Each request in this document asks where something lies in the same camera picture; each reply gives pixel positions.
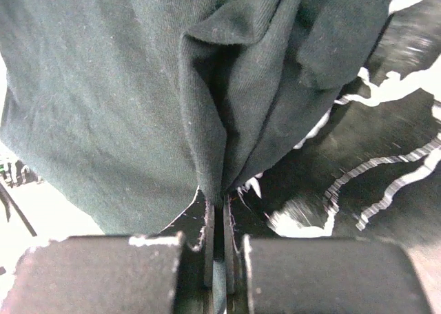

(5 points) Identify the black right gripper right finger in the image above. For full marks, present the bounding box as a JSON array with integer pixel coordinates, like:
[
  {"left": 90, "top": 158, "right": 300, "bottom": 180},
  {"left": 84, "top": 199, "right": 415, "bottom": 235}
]
[{"left": 223, "top": 196, "right": 431, "bottom": 313}]

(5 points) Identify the black t shirt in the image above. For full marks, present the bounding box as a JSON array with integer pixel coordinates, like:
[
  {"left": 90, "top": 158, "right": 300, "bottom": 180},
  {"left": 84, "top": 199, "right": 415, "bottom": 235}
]
[{"left": 1, "top": 0, "right": 392, "bottom": 234}]

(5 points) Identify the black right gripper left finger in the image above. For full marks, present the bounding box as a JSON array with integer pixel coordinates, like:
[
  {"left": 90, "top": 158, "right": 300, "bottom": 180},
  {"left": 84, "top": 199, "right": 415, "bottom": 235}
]
[{"left": 1, "top": 191, "right": 214, "bottom": 313}]

